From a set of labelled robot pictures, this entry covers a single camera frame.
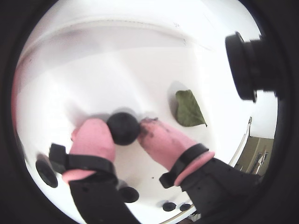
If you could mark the pink-sleeved gripper finger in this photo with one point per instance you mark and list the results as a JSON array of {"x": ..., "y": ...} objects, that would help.
[
  {"x": 91, "y": 140},
  {"x": 168, "y": 144}
]

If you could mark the small dark blueberry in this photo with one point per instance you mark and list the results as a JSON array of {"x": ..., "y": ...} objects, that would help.
[
  {"x": 129, "y": 194},
  {"x": 185, "y": 207},
  {"x": 123, "y": 128},
  {"x": 169, "y": 206}
]

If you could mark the flat pointed green leaf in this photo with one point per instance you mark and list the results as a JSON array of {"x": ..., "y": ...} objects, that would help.
[{"x": 188, "y": 109}]

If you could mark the large dark blueberry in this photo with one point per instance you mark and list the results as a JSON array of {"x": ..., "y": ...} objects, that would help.
[{"x": 45, "y": 173}]

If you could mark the white sheet mat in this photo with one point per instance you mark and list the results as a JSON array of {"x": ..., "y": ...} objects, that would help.
[{"x": 105, "y": 70}]

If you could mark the black camera lens module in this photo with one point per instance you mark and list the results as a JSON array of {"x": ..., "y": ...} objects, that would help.
[{"x": 243, "y": 70}]

